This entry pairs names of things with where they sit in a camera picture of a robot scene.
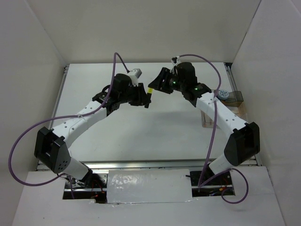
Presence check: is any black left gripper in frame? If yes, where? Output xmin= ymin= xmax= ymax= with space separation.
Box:
xmin=119 ymin=83 xmax=151 ymax=106

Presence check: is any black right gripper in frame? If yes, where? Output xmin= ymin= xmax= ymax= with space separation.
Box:
xmin=148 ymin=67 xmax=186 ymax=95

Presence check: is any black yellow-capped highlighter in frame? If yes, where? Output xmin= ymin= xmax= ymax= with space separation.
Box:
xmin=144 ymin=88 xmax=153 ymax=108

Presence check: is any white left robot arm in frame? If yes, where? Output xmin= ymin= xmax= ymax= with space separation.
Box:
xmin=34 ymin=69 xmax=151 ymax=188

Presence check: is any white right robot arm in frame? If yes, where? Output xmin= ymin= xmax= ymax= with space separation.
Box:
xmin=148 ymin=62 xmax=260 ymax=185

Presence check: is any clear compartment organizer box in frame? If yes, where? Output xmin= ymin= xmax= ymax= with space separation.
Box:
xmin=201 ymin=91 xmax=247 ymax=128

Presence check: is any white foil sheet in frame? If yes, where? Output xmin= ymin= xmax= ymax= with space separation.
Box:
xmin=107 ymin=169 xmax=192 ymax=204

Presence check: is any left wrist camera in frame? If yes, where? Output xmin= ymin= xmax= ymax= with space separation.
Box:
xmin=127 ymin=69 xmax=142 ymax=87

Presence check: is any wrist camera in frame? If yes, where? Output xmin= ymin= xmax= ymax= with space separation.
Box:
xmin=170 ymin=56 xmax=181 ymax=71
xmin=127 ymin=69 xmax=142 ymax=87

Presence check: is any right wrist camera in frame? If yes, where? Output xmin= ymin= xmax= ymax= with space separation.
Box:
xmin=170 ymin=56 xmax=181 ymax=71

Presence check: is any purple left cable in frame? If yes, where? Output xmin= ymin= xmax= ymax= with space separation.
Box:
xmin=8 ymin=52 xmax=131 ymax=200

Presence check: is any aluminium front rail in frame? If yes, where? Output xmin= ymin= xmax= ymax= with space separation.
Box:
xmin=84 ymin=159 xmax=205 ymax=170

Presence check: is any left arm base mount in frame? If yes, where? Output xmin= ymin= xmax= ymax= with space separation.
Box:
xmin=62 ymin=171 xmax=108 ymax=204

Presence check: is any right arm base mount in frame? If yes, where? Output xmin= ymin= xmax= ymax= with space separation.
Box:
xmin=185 ymin=168 xmax=236 ymax=196

